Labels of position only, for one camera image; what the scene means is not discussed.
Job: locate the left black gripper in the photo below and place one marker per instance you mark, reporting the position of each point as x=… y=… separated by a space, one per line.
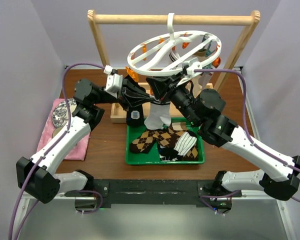
x=129 y=97

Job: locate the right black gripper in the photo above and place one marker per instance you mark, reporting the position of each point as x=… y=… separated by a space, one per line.
x=159 y=85

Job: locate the wooden hanger rack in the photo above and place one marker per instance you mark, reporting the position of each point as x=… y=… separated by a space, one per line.
x=249 y=24

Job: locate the black blue sports sock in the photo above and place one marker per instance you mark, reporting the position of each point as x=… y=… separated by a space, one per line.
x=135 y=116

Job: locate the white round clip hanger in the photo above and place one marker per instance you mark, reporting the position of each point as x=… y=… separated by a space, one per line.
x=150 y=58

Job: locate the beige tan sock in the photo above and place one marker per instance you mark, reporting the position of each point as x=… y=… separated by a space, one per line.
x=200 y=54

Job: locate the green plastic bin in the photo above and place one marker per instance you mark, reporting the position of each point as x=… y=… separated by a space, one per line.
x=153 y=158

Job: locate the white black banded sock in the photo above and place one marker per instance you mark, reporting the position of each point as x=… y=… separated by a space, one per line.
x=173 y=55

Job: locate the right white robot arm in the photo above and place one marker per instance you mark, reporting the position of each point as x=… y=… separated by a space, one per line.
x=278 y=173

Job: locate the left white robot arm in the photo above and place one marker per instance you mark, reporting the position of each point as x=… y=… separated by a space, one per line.
x=36 y=175

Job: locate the brown argyle sock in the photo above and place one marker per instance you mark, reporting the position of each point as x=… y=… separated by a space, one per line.
x=166 y=140
x=143 y=143

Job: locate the white black striped sock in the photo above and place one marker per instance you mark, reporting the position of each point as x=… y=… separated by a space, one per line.
x=185 y=143

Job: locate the blue patterned plate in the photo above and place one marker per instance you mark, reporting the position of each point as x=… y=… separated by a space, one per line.
x=60 y=114

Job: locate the pink cloth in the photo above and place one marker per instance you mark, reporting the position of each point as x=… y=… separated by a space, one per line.
x=78 y=153

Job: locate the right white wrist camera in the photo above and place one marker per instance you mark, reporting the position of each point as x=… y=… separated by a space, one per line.
x=188 y=70

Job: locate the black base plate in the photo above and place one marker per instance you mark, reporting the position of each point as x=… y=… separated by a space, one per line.
x=152 y=192

